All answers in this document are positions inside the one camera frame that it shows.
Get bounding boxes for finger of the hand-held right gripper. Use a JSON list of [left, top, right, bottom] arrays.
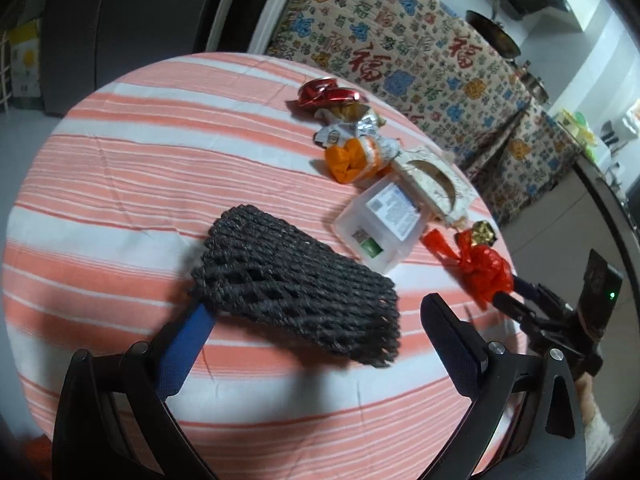
[[511, 275, 557, 312], [491, 291, 539, 329]]

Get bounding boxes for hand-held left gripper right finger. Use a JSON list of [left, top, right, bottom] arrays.
[[420, 292, 586, 480]]

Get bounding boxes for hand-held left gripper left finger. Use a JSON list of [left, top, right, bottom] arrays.
[[51, 301, 221, 480]]

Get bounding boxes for red plastic wrapper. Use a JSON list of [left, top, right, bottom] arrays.
[[421, 220, 516, 311]]

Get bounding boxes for black foam net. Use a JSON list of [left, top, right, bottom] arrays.
[[189, 204, 402, 368]]

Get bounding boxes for person's right forearm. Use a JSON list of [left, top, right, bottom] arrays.
[[574, 374, 616, 471]]

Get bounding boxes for clear plastic container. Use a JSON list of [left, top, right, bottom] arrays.
[[334, 177, 430, 276]]

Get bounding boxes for cardboard tissue box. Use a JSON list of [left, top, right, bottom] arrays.
[[390, 145, 473, 226]]

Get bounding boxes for green and yellow plasticware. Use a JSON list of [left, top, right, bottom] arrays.
[[557, 107, 598, 153]]

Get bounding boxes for striped tablecloth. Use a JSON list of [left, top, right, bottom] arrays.
[[2, 51, 528, 480]]

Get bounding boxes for small metal pot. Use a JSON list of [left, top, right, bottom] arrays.
[[515, 60, 551, 103]]

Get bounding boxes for orange plastic wrapper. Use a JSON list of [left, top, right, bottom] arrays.
[[324, 132, 401, 186]]

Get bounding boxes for silver foil wrapper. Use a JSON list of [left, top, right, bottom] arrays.
[[315, 102, 387, 148]]

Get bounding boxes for black wok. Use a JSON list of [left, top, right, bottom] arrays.
[[465, 0, 522, 58]]

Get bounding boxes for red foil wrapper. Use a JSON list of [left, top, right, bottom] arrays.
[[298, 77, 362, 109]]

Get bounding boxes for printed blanket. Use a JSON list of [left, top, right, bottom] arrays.
[[265, 0, 583, 226]]

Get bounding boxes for dark grey cabinet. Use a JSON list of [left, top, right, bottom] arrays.
[[42, 0, 241, 116]]

